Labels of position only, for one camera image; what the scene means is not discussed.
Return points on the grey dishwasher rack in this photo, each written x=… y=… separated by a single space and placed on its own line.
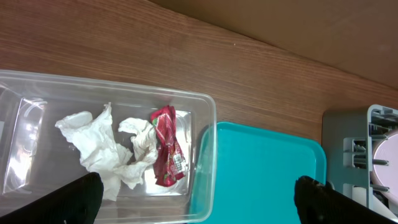
x=347 y=139

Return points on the teal serving tray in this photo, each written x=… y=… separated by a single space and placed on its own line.
x=247 y=175

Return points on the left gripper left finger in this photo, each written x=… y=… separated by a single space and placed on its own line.
x=77 y=202

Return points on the pink round plate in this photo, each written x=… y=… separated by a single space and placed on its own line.
x=386 y=175

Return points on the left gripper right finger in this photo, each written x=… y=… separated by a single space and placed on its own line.
x=319 y=204

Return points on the white tissue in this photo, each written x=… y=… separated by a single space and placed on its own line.
x=99 y=152

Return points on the red snack wrapper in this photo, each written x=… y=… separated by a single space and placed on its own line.
x=171 y=164

